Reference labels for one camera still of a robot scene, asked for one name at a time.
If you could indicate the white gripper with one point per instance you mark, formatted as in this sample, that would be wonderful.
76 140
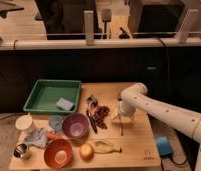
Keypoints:
125 109

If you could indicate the metal fork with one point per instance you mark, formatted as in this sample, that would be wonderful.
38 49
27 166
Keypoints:
121 121

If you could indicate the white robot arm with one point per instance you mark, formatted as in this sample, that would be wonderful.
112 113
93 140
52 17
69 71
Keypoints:
185 121

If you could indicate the brown grape bunch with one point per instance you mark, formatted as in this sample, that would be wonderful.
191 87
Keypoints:
100 113

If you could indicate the blue object on floor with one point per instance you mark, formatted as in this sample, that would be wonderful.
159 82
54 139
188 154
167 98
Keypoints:
163 146

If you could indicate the purple bowl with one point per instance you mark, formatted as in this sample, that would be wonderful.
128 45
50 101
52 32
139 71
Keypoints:
75 125

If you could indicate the yellow apple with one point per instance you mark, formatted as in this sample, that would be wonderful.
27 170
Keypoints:
86 151

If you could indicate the black partition panel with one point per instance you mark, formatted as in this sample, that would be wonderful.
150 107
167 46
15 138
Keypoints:
171 74

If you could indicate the grey sponge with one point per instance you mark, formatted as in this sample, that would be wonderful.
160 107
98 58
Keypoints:
64 104

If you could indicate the green plastic tray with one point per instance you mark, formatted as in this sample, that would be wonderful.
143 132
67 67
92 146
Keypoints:
46 93

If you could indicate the orange bowl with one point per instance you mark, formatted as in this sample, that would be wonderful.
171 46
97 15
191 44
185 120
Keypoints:
58 153

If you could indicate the crumpled light blue cloth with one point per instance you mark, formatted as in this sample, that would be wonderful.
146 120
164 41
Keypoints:
37 138

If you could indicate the white cup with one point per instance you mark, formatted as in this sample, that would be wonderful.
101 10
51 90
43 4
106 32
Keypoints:
25 124

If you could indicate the black office chair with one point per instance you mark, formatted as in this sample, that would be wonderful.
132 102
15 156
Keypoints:
64 19

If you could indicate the small metal cup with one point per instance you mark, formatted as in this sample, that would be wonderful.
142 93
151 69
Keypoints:
21 151

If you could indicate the black handled utensil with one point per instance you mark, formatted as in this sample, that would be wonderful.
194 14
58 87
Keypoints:
91 102

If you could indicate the white rail frame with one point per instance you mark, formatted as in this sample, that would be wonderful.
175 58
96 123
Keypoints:
80 44

